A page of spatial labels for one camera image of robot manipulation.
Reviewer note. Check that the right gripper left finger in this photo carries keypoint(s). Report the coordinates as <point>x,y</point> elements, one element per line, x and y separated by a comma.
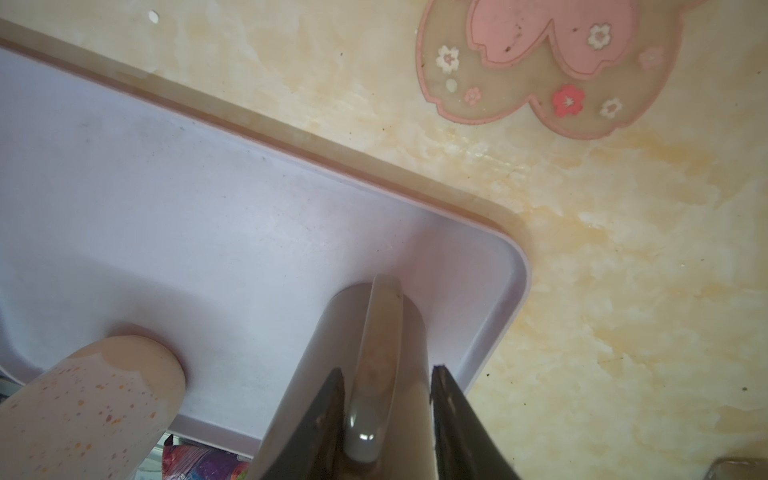
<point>307,446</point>

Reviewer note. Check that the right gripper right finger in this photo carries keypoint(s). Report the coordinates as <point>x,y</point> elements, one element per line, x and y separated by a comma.
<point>463,448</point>

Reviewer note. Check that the grey mug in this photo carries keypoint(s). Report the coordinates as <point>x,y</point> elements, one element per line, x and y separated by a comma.
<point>376,336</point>

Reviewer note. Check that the white mug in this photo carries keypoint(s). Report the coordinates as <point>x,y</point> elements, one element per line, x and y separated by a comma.
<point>97,414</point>

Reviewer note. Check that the pink flower coaster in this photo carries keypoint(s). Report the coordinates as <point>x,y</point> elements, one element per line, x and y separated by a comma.
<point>585,68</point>

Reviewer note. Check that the purple Fox's candy bag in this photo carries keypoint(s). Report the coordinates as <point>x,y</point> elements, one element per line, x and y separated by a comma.
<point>192,462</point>

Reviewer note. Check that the lavender tray mat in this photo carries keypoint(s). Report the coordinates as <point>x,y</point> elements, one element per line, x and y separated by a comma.
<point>120,215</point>

